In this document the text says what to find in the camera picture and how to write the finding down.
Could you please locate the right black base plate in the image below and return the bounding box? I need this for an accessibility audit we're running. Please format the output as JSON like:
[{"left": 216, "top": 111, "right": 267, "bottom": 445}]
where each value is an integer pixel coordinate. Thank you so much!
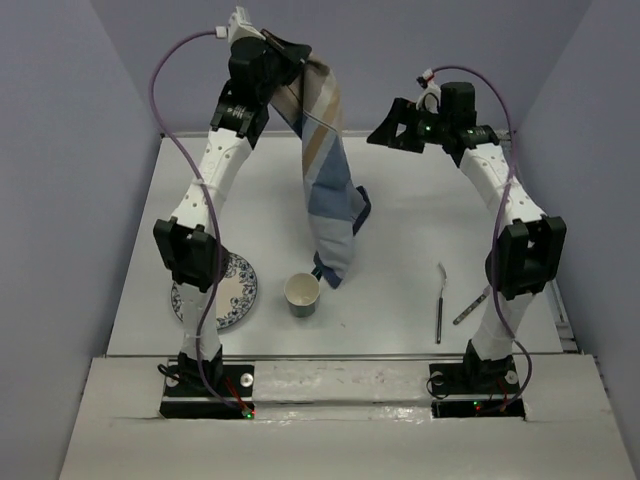
[{"left": 425, "top": 363, "right": 526, "bottom": 419}]

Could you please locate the blue floral ceramic plate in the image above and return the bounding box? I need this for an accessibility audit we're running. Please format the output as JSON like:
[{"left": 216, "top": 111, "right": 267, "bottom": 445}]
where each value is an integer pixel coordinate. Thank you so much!
[{"left": 170, "top": 252, "right": 260, "bottom": 332}]

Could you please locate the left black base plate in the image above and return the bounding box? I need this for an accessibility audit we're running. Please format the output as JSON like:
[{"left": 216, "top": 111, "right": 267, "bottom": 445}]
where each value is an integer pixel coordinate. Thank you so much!
[{"left": 157, "top": 361, "right": 255, "bottom": 420}]

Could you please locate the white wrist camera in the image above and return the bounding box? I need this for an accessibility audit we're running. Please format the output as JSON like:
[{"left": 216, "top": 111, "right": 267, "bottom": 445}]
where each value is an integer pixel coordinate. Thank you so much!
[
  {"left": 214, "top": 5, "right": 265, "bottom": 44},
  {"left": 416, "top": 69, "right": 441, "bottom": 113}
]

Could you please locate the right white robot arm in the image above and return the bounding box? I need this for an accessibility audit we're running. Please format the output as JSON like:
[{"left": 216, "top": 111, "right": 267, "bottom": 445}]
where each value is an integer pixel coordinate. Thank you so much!
[{"left": 367, "top": 82, "right": 567, "bottom": 400}]

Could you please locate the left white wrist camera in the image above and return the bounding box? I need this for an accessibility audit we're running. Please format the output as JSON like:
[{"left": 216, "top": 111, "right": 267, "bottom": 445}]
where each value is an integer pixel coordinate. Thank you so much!
[{"left": 214, "top": 5, "right": 265, "bottom": 44}]

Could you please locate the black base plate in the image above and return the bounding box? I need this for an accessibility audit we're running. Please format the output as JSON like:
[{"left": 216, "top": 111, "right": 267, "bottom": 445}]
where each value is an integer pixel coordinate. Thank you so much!
[
  {"left": 157, "top": 361, "right": 255, "bottom": 420},
  {"left": 425, "top": 363, "right": 526, "bottom": 419}
]

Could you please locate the silver fork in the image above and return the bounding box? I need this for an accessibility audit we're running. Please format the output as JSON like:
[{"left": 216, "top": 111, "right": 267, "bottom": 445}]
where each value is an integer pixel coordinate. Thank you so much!
[{"left": 435, "top": 262, "right": 447, "bottom": 345}]

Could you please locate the blue beige checked cloth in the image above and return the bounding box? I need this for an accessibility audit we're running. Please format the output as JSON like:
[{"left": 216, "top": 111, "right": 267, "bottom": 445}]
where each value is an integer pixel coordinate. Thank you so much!
[{"left": 271, "top": 54, "right": 371, "bottom": 289}]

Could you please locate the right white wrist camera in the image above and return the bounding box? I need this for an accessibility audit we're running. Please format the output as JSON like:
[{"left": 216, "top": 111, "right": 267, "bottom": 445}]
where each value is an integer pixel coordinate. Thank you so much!
[{"left": 416, "top": 69, "right": 441, "bottom": 113}]

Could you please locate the green white ceramic mug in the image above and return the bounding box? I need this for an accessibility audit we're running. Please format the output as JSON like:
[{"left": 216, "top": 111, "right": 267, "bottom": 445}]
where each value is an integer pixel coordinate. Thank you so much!
[{"left": 284, "top": 273, "right": 320, "bottom": 318}]

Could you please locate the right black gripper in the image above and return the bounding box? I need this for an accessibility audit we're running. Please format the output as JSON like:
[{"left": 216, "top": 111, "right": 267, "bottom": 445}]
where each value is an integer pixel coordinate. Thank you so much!
[{"left": 366, "top": 97, "right": 451, "bottom": 154}]

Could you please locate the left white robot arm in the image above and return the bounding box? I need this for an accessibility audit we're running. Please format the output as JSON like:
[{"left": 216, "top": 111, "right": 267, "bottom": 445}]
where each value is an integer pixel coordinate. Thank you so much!
[{"left": 153, "top": 30, "right": 312, "bottom": 396}]

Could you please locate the silver table knife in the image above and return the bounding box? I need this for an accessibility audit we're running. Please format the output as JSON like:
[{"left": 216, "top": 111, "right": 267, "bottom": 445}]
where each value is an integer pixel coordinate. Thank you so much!
[{"left": 452, "top": 286, "right": 491, "bottom": 325}]

